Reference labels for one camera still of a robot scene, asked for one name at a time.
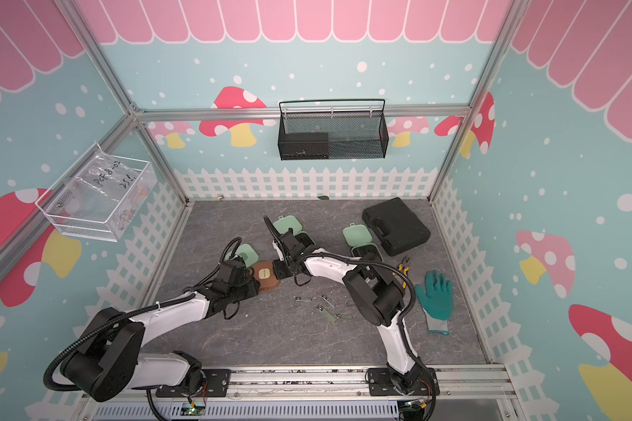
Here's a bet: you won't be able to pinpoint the green case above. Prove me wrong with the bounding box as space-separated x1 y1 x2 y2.
342 224 383 261
273 215 315 247
226 243 260 268

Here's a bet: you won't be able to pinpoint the brown case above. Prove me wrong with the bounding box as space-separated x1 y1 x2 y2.
252 261 280 292

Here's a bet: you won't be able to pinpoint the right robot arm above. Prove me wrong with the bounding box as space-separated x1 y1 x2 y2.
268 223 440 397

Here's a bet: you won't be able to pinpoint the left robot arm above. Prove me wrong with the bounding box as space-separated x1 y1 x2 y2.
42 258 260 402

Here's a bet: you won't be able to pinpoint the black box in basket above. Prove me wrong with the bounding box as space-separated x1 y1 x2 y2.
278 133 329 161

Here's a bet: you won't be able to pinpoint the black plastic tool case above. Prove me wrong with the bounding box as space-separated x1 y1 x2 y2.
362 198 431 256

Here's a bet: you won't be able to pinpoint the green work glove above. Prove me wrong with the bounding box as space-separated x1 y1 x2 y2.
416 270 454 335

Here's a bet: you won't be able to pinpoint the yellow handled pliers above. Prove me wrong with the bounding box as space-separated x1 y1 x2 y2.
394 255 410 289

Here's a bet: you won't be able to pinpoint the black wire wall basket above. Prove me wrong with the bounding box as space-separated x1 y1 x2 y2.
278 98 389 160

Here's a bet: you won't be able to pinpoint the white wire wall basket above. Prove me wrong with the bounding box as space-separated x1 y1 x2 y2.
35 143 154 243

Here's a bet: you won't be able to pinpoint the front aluminium rail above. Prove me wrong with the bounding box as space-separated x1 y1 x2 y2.
78 365 517 403

